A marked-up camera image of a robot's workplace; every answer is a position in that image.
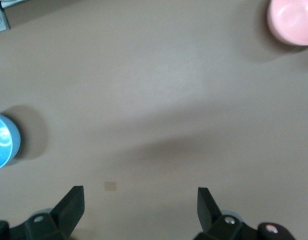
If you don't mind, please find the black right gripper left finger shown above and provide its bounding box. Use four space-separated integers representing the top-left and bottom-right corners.
8 185 85 240

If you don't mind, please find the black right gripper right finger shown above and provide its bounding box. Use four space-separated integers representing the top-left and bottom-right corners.
193 187 260 240

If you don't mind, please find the blue bowl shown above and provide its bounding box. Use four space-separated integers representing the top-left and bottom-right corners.
0 113 22 172

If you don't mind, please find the pink bowl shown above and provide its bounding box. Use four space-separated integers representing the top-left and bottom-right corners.
266 0 308 47

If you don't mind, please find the white metal edge bracket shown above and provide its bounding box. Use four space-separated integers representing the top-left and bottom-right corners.
0 0 11 34

